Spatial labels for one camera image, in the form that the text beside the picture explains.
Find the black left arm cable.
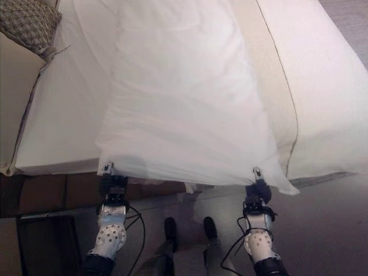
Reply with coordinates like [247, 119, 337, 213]
[124, 202, 147, 276]

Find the brown lattice patterned cushion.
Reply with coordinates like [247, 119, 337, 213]
[0, 0, 63, 56]

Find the cream pillow with grey piping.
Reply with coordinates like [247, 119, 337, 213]
[0, 30, 72, 177]

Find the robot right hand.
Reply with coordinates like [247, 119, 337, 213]
[244, 166, 273, 203]

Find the robot leg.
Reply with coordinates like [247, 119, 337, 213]
[203, 237, 228, 276]
[151, 240, 177, 276]

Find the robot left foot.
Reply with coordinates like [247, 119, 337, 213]
[163, 217, 178, 246]

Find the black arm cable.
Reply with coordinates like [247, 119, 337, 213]
[220, 212, 251, 276]
[124, 202, 147, 276]

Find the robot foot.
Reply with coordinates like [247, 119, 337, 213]
[203, 216, 219, 240]
[163, 217, 178, 246]

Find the cream bed cover with piping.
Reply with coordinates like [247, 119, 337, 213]
[243, 0, 368, 183]

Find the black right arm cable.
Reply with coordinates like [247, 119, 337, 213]
[220, 212, 251, 276]

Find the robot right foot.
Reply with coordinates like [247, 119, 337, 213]
[203, 216, 219, 240]

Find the robot left leg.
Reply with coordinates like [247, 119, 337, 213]
[151, 240, 177, 276]

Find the dark bedside cabinet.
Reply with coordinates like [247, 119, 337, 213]
[16, 214, 85, 276]

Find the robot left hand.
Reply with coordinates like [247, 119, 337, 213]
[98, 162, 129, 194]

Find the white duvet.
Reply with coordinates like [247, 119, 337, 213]
[94, 0, 301, 195]

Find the brown wooden bed base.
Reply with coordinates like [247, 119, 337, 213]
[0, 166, 190, 219]

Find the bed mattress with white sheet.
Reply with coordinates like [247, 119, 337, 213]
[13, 0, 127, 177]

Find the robot right leg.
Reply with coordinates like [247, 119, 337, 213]
[203, 237, 228, 276]

